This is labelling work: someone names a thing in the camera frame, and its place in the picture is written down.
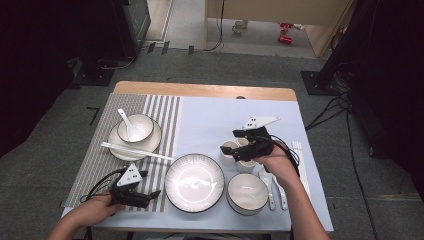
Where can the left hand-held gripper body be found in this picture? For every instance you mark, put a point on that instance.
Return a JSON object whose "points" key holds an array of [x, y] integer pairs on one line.
{"points": [[128, 198]]}

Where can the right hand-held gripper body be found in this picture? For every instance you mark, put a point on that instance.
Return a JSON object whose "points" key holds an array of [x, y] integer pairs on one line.
{"points": [[260, 146]]}

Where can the white ceramic cup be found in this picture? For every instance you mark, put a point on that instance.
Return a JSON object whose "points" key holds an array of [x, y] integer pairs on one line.
{"points": [[246, 166], [242, 141], [227, 162]]}

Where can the white plate with dark rim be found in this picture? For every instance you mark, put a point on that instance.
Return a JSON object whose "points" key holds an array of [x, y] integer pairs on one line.
{"points": [[194, 183], [150, 141]]}

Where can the row of white chopsticks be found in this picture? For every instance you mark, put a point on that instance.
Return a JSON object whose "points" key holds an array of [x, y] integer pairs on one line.
{"points": [[297, 145]]}

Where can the white bowl with dark rim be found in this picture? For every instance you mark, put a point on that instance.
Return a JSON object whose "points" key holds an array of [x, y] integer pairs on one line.
{"points": [[247, 192], [245, 213], [145, 126]]}

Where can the person's right hand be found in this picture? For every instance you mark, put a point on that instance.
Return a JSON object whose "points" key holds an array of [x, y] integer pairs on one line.
{"points": [[283, 166]]}

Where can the person's left hand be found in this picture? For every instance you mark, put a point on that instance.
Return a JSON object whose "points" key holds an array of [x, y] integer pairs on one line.
{"points": [[96, 213]]}

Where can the dark table grommet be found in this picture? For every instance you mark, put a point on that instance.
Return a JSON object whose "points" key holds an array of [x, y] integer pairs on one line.
{"points": [[240, 97]]}

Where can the striped woven placemat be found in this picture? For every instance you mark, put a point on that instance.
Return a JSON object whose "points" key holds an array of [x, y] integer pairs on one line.
{"points": [[100, 173]]}

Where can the black tape corner mark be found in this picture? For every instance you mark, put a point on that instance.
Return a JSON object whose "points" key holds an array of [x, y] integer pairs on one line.
{"points": [[96, 113]]}

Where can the black metal stand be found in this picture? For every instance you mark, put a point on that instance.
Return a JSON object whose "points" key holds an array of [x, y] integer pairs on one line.
{"points": [[320, 83]]}

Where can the black tape strip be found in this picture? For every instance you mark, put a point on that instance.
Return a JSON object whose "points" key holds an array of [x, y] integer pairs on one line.
{"points": [[151, 47], [165, 47], [191, 50]]}

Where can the red can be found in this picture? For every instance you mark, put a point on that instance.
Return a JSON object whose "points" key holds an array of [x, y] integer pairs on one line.
{"points": [[285, 39], [285, 26]]}

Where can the beige mug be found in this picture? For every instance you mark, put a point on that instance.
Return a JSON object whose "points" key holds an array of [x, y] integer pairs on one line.
{"points": [[238, 27]]}

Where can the black stand base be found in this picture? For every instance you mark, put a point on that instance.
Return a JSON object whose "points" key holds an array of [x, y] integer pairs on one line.
{"points": [[95, 76]]}

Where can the white paper scrap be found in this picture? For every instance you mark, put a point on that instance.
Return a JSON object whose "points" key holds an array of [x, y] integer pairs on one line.
{"points": [[298, 26]]}

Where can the beige wooden partition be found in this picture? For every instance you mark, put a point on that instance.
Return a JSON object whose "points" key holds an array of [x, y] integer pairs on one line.
{"points": [[266, 10]]}

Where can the dark cabinet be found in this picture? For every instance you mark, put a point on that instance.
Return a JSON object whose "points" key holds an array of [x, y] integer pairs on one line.
{"points": [[136, 23]]}

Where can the dark curtain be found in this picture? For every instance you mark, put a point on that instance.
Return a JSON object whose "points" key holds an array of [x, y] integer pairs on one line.
{"points": [[33, 66], [400, 83]]}

